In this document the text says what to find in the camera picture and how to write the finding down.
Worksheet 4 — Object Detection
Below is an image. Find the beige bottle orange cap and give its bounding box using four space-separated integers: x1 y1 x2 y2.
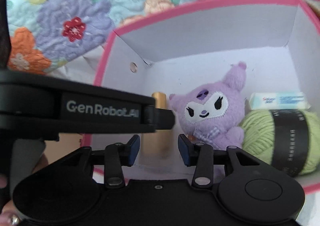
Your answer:
141 91 172 158

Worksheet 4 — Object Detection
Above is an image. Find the purple plush toy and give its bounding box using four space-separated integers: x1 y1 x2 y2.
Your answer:
169 62 247 150

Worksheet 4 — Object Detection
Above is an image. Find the person's left hand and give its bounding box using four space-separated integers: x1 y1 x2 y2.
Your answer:
1 154 48 226

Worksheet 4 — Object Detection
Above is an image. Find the green yarn ball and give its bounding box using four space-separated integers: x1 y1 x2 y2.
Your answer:
240 109 319 177

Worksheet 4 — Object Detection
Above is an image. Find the small white blue box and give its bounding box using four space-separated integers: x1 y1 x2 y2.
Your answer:
249 92 311 110

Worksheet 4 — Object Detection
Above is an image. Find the pink cardboard box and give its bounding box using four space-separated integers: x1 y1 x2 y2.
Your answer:
91 0 320 195

